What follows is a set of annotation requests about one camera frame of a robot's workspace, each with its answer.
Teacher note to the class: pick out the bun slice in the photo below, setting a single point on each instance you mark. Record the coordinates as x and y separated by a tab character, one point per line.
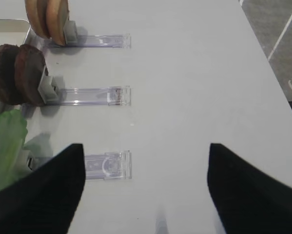
36	14
57	13

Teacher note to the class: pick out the clear acrylic bun holder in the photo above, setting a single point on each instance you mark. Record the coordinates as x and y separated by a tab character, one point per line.
73	39

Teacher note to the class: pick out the brown meat patty front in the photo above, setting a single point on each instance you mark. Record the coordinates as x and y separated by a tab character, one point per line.
29	66

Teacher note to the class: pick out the brown meat patty rear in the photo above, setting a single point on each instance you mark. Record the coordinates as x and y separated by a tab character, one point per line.
8	91

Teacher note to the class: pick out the clear acrylic lettuce holder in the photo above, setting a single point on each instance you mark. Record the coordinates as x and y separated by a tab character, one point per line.
109	165

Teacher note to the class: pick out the clear acrylic patty holder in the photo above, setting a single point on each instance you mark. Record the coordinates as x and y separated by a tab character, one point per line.
53	95

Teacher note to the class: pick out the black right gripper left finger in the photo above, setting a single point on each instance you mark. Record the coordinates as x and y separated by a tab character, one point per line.
45	201

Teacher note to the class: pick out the green lettuce leaf in holder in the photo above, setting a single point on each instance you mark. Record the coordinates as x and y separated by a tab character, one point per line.
13	131

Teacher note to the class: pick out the brown meat patty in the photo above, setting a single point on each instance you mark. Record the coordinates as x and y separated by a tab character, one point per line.
8	91
29	66

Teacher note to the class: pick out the bun slice inner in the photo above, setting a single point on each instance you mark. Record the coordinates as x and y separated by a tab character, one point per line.
57	13

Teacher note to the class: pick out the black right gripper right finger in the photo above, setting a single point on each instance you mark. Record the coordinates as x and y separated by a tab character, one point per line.
247	200

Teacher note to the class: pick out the bun slice outer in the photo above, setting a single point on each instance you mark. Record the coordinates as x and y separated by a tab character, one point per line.
36	14

